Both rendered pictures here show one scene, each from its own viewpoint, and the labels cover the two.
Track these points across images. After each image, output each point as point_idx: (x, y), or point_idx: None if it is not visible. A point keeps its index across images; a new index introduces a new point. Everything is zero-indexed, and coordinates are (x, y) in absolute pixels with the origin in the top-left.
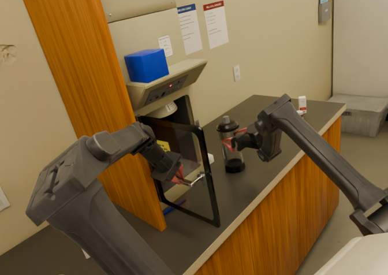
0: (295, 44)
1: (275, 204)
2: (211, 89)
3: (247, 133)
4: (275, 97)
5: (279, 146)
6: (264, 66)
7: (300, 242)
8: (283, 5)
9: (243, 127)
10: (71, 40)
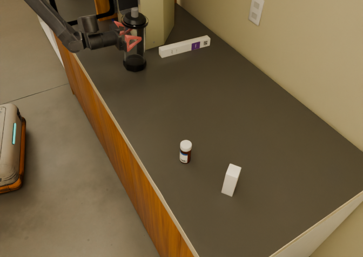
0: None
1: (107, 114)
2: (312, 50)
3: (115, 34)
4: (341, 194)
5: (51, 29)
6: None
7: (138, 204)
8: None
9: (227, 103)
10: None
